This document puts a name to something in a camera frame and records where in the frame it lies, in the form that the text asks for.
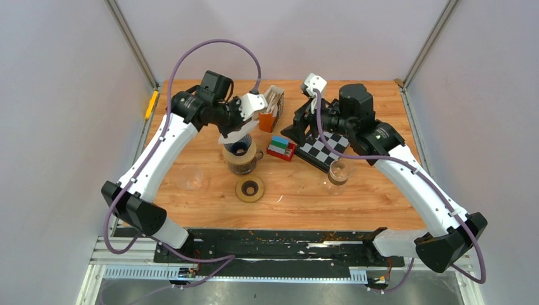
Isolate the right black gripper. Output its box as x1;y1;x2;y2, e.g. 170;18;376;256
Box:
280;93;354;147

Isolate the white paper coffee filter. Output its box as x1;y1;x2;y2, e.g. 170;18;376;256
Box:
218;120;259;144

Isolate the blue glass dripper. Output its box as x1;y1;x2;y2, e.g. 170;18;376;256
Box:
224;134;252;156

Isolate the large wooden dripper ring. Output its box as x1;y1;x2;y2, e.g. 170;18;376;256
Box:
222;143;257;166

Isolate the glass coffee carafe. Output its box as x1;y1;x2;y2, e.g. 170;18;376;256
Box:
222;146;264;175

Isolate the small wooden dripper ring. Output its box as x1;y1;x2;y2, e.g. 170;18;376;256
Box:
235;176;266;204

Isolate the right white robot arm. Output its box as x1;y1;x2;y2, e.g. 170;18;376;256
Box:
282;81;488;273

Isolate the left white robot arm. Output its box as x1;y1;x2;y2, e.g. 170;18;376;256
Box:
101;71;245;262

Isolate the orange filter box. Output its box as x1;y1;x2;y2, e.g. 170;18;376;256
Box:
259;85;284;133

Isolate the red toy brick stack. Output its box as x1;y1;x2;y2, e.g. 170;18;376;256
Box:
266;135;297;162

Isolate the black white chessboard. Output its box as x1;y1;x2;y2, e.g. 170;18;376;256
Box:
294;131;350;173

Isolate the clear glass beaker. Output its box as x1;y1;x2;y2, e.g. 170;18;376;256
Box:
322;159;354;196

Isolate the small clear glass cup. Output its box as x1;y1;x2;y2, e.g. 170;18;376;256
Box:
175;165;203;191

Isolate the yellow marker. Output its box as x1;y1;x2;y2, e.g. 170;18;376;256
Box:
144;90;160;121

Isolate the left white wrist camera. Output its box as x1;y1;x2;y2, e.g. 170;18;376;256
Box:
239;93;268;121

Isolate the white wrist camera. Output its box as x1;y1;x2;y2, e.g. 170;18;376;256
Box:
300;72;327;97
239;93;268;121

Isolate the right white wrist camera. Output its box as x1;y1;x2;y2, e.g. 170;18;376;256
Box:
300;72;327;97

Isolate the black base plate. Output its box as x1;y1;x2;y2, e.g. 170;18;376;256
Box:
152;227;406;280

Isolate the aluminium frame rail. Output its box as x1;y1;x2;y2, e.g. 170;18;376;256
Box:
86;236;475;283

